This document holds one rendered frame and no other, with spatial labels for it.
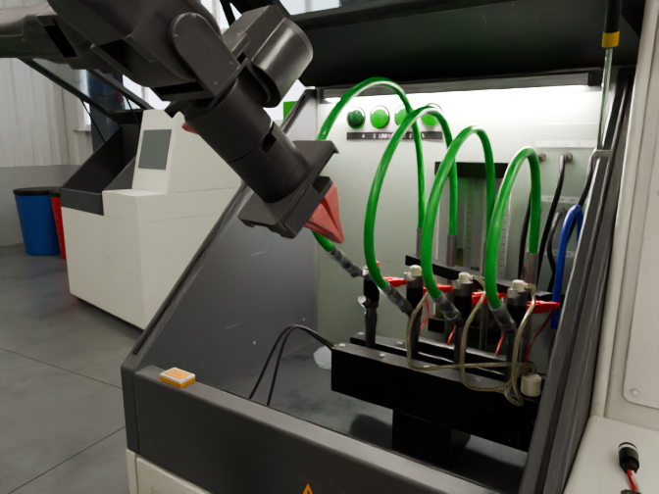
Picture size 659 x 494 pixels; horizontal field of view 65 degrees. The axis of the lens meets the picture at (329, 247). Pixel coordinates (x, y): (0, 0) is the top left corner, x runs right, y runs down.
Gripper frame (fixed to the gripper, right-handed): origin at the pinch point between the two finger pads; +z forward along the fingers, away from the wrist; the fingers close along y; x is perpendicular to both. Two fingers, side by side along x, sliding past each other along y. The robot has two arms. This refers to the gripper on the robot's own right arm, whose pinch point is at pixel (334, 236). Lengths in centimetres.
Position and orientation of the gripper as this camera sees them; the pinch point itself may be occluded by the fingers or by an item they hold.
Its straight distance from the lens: 54.6
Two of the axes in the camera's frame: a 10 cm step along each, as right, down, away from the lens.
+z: 5.4, 5.8, 6.1
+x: -6.7, -1.5, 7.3
